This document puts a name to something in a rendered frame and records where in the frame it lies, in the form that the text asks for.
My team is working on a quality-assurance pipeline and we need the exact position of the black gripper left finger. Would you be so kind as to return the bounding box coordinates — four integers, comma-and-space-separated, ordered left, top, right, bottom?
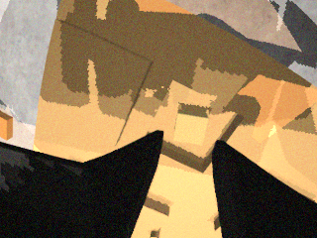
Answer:
0, 130, 163, 238

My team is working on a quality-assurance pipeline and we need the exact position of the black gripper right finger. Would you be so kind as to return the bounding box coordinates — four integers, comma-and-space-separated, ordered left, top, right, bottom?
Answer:
211, 140, 317, 238

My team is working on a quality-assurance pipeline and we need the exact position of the small orange flat bar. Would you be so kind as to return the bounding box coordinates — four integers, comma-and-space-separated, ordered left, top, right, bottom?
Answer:
0, 111, 13, 140

